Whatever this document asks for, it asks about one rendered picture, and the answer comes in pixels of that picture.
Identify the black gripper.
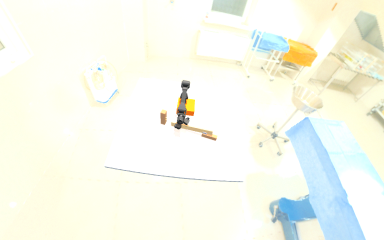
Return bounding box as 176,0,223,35
174,123,181,130

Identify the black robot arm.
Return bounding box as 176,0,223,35
177,80,191,125

